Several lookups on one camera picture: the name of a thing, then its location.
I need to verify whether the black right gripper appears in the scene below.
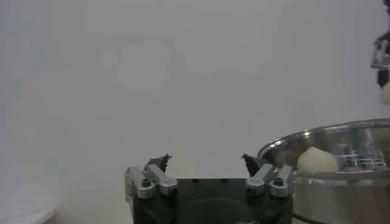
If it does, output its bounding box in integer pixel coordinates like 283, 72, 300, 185
370, 0, 390, 89

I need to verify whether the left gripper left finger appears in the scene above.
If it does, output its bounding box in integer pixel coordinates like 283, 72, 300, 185
124, 153, 179, 200

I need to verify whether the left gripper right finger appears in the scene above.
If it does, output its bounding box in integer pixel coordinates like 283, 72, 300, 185
241, 153, 295, 198

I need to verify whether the white steamed baozi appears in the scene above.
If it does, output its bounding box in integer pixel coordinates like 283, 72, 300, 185
379, 82, 390, 106
297, 146, 339, 174

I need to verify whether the perforated steel steamer basket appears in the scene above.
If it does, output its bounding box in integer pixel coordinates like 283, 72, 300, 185
257, 117, 390, 224

